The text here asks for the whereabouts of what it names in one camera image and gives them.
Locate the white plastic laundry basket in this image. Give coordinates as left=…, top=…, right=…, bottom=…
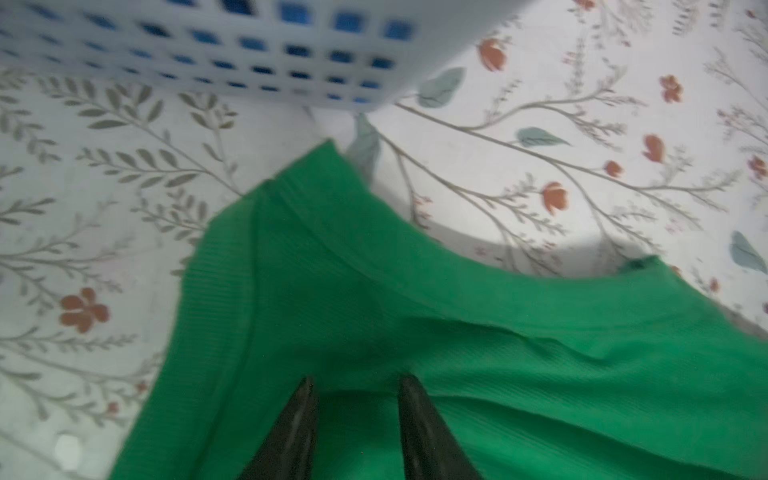
left=0, top=0, right=535, bottom=113

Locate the green tank top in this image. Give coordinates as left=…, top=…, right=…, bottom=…
left=112, top=143, right=767, bottom=479

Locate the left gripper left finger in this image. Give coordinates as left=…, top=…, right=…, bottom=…
left=238, top=377, right=318, bottom=480

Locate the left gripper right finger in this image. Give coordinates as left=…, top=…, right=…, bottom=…
left=398, top=375, right=482, bottom=480

